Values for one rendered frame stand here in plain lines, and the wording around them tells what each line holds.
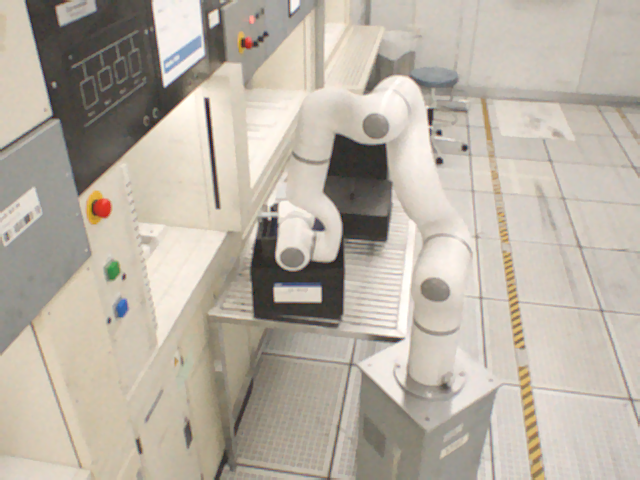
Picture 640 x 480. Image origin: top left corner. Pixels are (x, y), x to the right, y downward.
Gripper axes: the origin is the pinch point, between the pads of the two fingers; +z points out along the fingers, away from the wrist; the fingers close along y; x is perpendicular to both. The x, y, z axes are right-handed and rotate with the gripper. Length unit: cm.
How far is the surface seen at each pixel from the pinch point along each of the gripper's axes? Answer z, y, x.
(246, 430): 7, -24, -109
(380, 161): 70, 30, -21
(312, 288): -13.8, 4.2, -22.6
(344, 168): 74, 16, -26
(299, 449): -2, -2, -109
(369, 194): 45, 24, -23
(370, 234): 29.5, 24.0, -30.8
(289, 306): -13.7, -2.8, -29.4
